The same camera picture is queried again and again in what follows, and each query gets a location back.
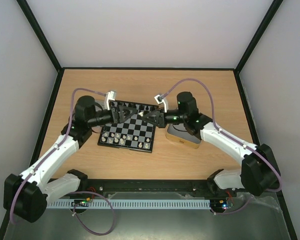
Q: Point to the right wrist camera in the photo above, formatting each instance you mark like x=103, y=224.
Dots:
x=162, y=101

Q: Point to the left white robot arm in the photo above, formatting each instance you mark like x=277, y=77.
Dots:
x=28, y=194

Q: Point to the light blue cable duct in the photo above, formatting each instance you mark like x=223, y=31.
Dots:
x=134, y=204

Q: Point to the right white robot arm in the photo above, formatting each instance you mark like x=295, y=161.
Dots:
x=258, y=170

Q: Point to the gold metal tin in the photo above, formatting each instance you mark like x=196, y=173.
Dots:
x=177, y=133

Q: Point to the black and grey chessboard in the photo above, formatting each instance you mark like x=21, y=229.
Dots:
x=132, y=127

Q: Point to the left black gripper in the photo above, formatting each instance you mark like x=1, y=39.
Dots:
x=122, y=119

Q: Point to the metal base plate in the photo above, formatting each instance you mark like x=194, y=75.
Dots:
x=253, y=221

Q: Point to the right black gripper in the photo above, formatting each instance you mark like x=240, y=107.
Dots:
x=160, y=119

